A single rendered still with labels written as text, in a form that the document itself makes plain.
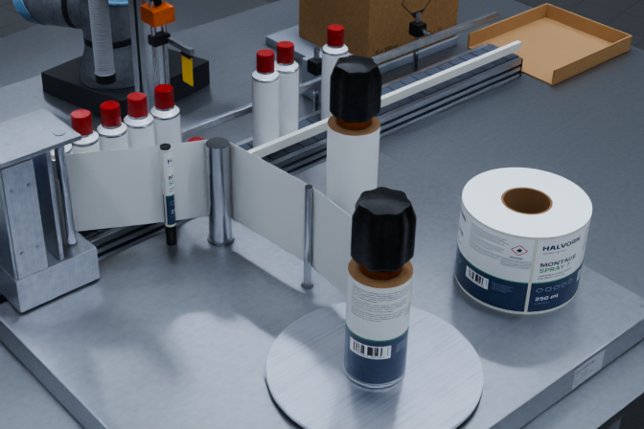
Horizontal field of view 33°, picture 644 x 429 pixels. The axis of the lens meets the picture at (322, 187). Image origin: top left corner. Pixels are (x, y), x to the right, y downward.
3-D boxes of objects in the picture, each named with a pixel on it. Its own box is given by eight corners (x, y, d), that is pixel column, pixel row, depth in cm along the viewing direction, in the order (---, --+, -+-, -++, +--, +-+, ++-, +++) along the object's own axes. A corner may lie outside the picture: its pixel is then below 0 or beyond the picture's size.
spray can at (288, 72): (283, 148, 208) (283, 52, 197) (266, 138, 212) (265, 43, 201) (304, 140, 211) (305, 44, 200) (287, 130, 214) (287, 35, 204)
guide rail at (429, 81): (117, 217, 184) (116, 208, 183) (113, 214, 185) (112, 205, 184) (520, 49, 246) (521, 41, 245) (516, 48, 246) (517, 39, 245)
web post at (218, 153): (218, 250, 179) (214, 152, 169) (201, 237, 182) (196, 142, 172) (240, 239, 182) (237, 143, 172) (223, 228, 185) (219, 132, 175)
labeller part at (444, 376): (371, 490, 136) (371, 484, 135) (222, 365, 155) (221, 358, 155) (527, 381, 154) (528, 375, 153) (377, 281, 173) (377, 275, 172)
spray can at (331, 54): (332, 129, 215) (334, 34, 204) (314, 120, 218) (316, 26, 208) (351, 122, 218) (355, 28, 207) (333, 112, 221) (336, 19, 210)
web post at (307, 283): (307, 291, 171) (308, 191, 161) (298, 284, 172) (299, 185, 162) (315, 285, 172) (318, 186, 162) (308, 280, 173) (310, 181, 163)
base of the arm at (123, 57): (103, 96, 223) (98, 51, 218) (68, 75, 233) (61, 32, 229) (165, 76, 232) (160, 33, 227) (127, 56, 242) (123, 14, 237)
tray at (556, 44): (552, 85, 245) (555, 70, 243) (467, 48, 261) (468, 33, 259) (630, 50, 262) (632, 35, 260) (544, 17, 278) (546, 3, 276)
